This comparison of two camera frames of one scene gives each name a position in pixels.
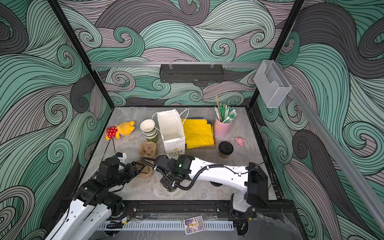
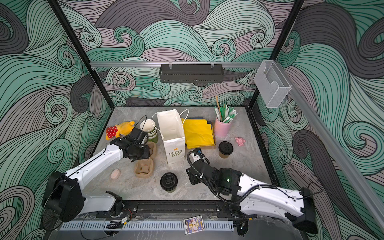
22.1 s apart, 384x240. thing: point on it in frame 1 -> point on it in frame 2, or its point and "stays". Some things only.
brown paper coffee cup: (223, 156) stays
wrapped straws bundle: (224, 113) stays
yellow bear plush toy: (125, 128) stays
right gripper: (166, 184) -> (192, 175)
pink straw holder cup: (221, 129) stays
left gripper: (136, 170) -> (146, 153)
